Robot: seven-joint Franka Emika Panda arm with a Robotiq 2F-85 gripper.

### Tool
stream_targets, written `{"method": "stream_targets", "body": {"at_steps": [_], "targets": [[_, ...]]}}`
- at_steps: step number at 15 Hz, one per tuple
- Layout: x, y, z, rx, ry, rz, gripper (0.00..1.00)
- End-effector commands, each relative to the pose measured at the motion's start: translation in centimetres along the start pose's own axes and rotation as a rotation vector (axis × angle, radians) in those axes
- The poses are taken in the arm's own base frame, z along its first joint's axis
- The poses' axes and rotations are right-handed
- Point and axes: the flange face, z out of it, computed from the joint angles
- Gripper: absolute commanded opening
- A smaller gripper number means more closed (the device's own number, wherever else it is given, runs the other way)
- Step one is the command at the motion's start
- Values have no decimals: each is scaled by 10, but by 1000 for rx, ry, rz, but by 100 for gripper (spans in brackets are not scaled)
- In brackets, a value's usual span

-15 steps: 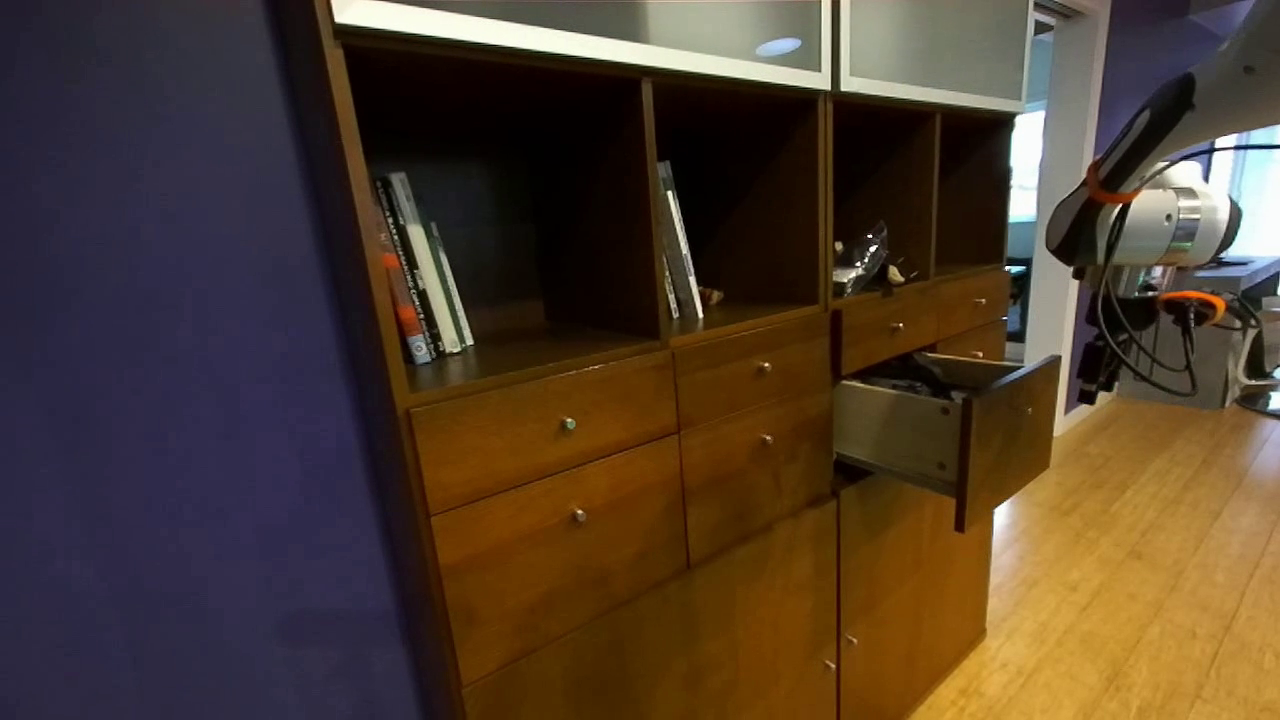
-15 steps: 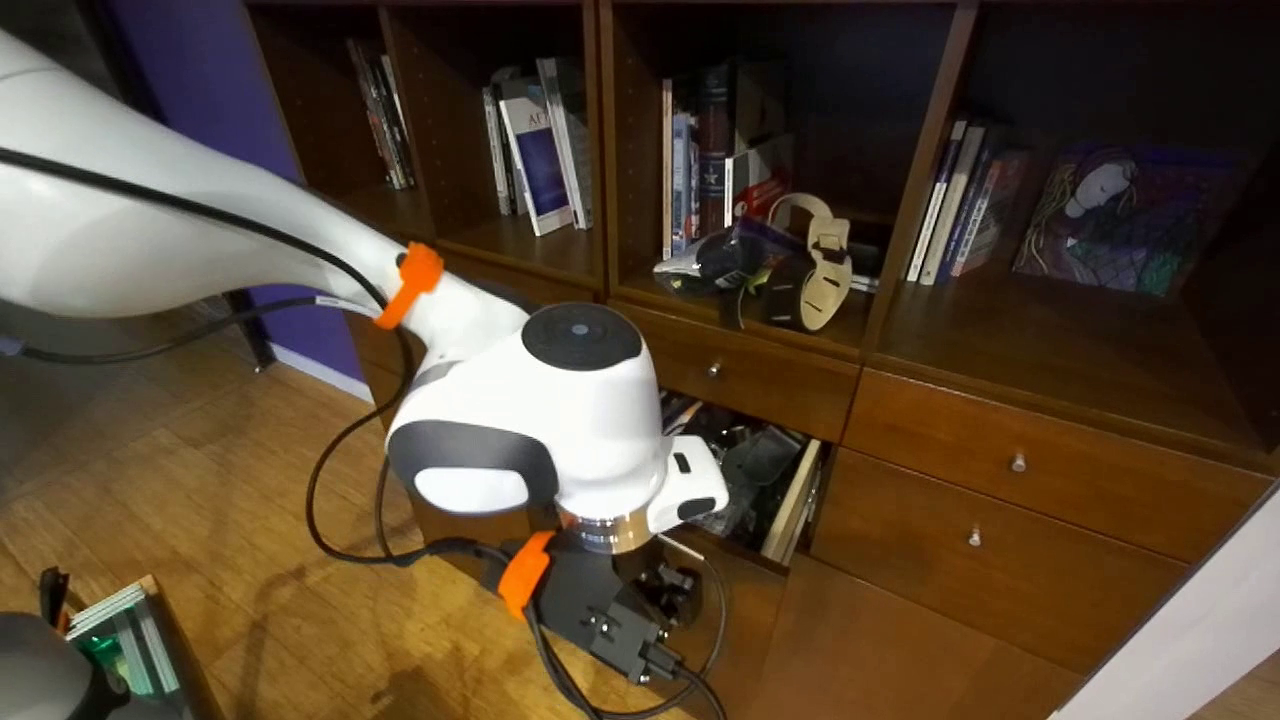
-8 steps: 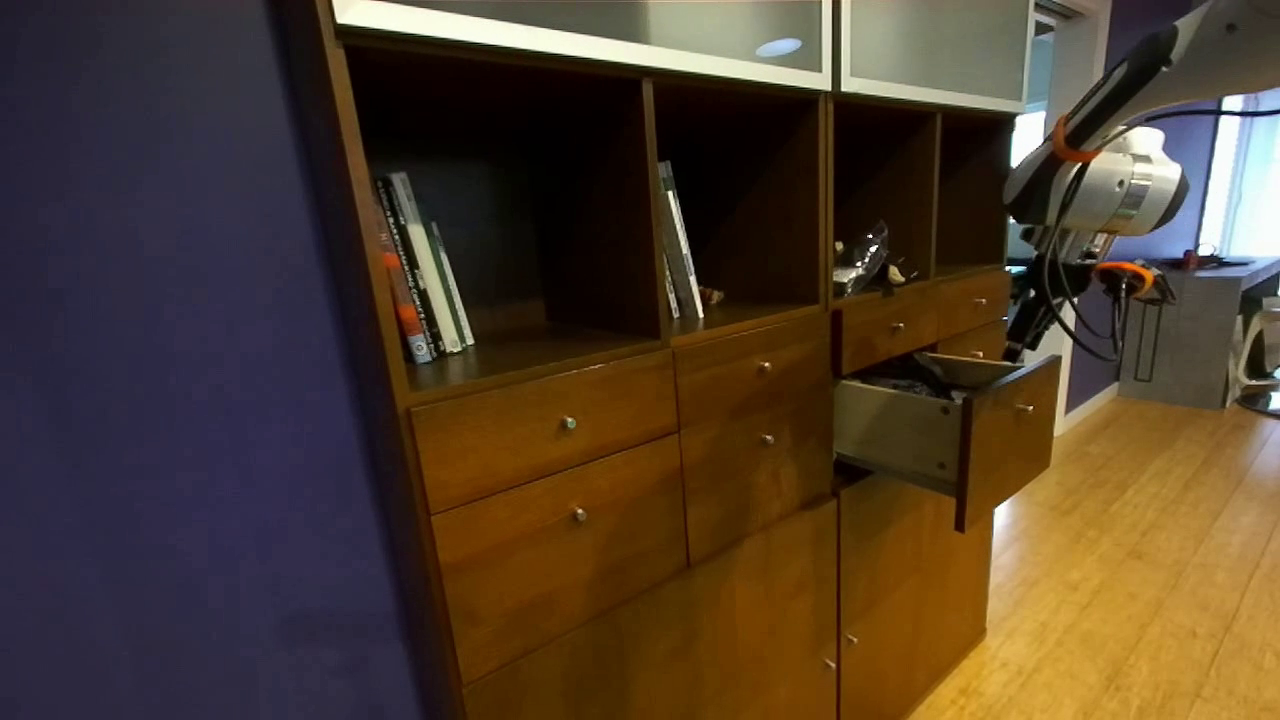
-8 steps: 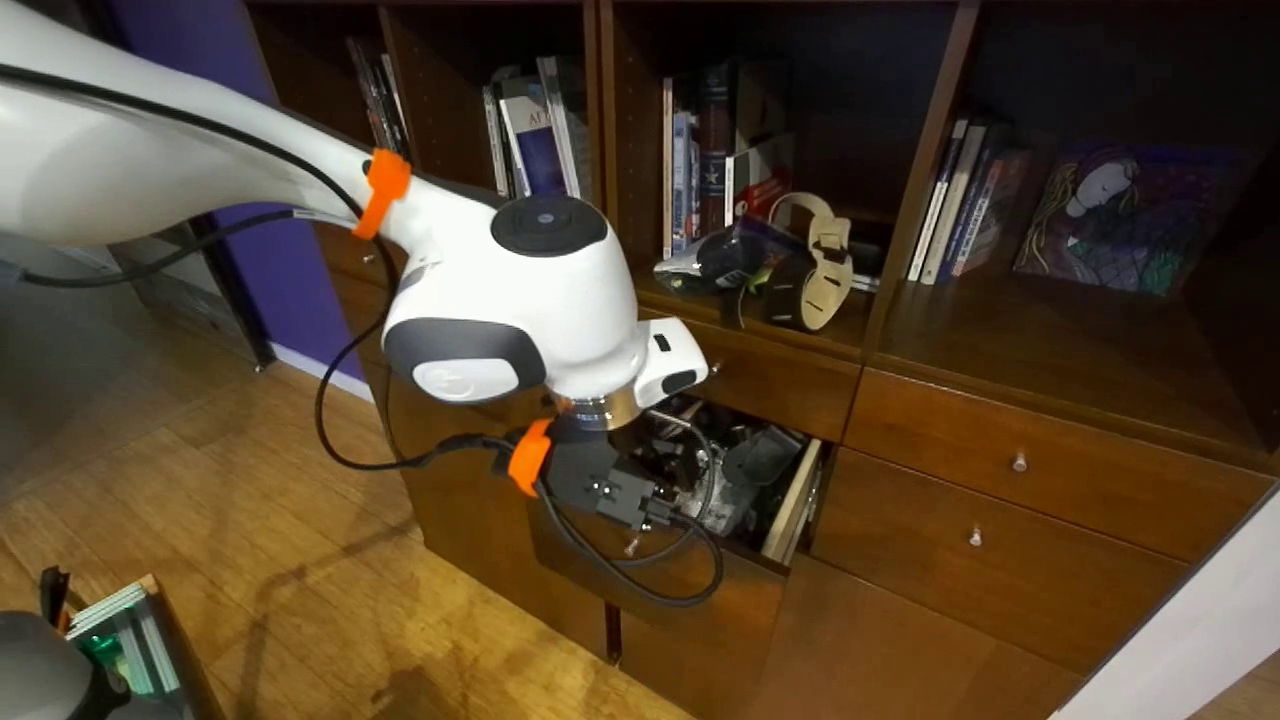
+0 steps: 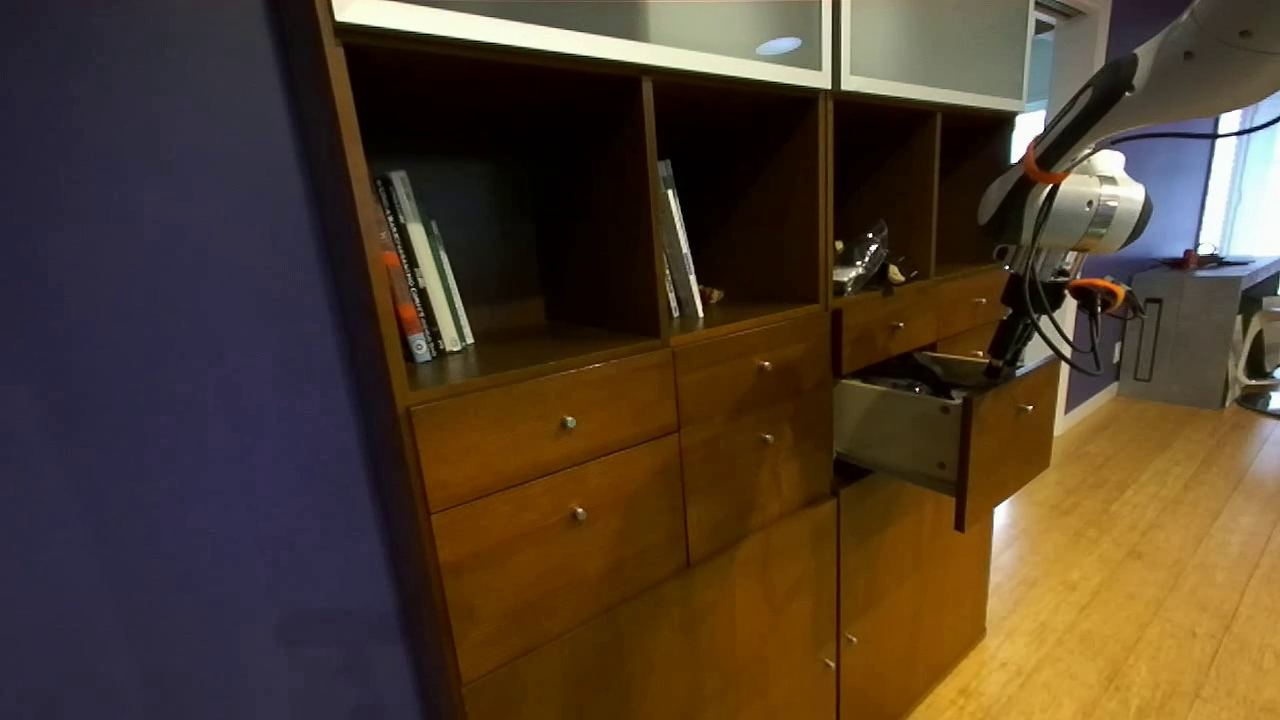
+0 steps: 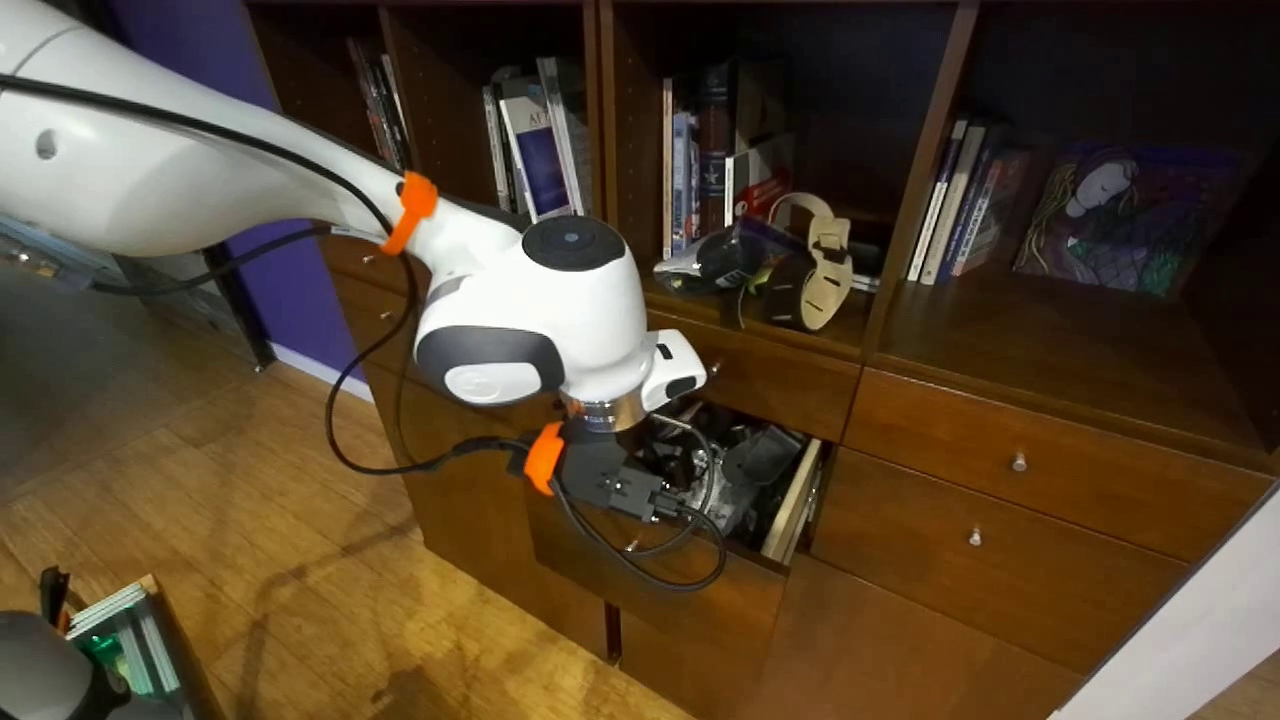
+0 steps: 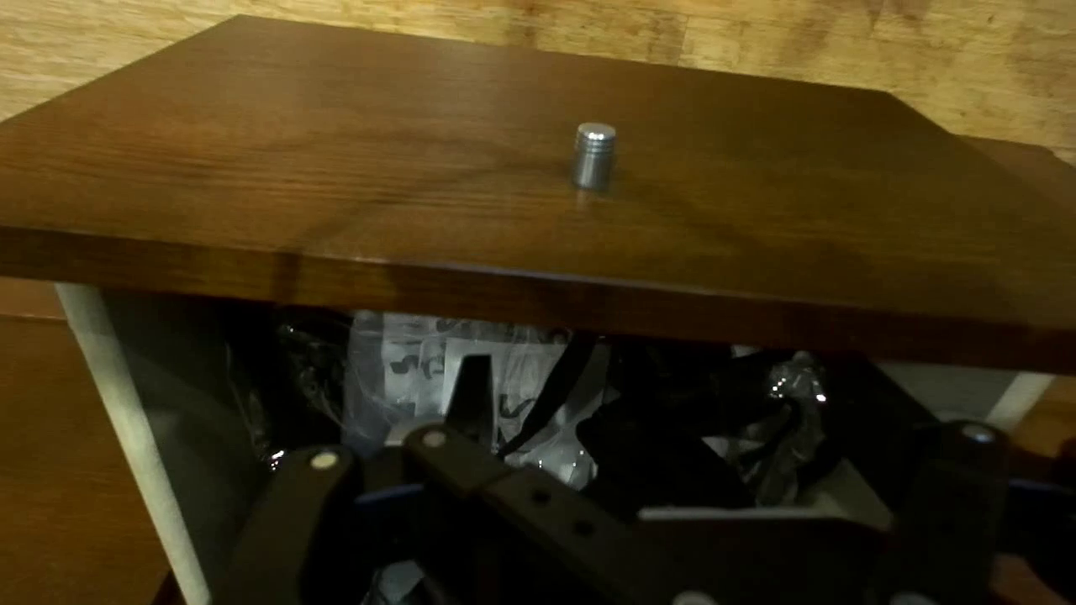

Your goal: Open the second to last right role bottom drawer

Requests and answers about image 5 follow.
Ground silver metal shelf object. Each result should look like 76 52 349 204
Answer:
834 219 914 300

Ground wide frosted glass door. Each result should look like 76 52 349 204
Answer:
334 0 840 95

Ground white leaning book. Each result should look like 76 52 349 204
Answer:
653 156 709 332

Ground grey thin book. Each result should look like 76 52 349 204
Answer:
427 214 480 350

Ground large wooden shelf cabinet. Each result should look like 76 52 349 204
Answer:
271 0 1046 720

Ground wide wooden drawer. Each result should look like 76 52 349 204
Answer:
407 349 680 514
431 430 691 683

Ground dark book orange dots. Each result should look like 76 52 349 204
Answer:
374 176 440 369

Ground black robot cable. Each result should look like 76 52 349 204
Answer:
1102 108 1280 150

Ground narrow wooden cabinet door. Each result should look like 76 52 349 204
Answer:
836 471 999 720

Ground narrow frosted glass door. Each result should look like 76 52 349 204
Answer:
836 0 1037 114

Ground medium wooden drawer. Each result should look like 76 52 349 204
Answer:
672 308 836 430
680 382 840 569

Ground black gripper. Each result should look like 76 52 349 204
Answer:
984 265 1072 393

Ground wide wooden cabinet door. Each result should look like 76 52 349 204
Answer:
455 494 840 720

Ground white office chair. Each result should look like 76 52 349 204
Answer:
1224 297 1280 418

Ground books in left cubby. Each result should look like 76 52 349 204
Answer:
384 169 468 359

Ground narrow wooden drawer grey sides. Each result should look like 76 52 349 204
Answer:
834 350 1070 535

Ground orange cable tie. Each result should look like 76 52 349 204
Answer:
1065 270 1136 315
1019 146 1072 187

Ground grey low cabinet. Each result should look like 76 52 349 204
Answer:
1118 256 1280 410

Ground black looped gripper cable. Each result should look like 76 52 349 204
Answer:
1025 259 1153 386

